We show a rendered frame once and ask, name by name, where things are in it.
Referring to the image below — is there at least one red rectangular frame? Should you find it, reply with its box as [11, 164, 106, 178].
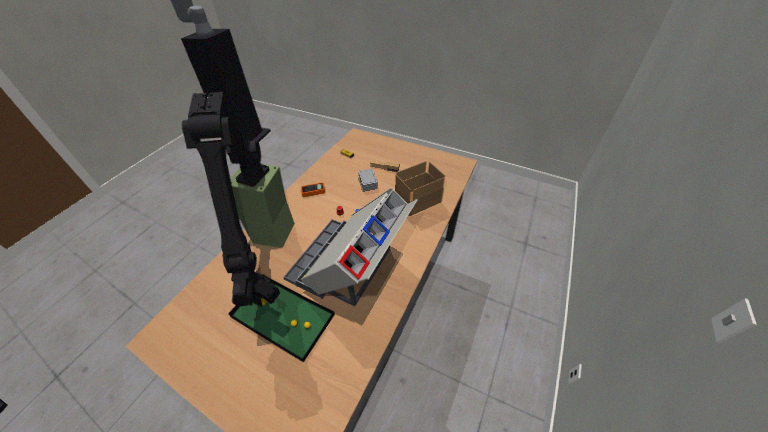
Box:
[339, 246, 370, 279]

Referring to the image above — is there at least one blue square band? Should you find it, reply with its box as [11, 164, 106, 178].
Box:
[363, 215, 390, 246]

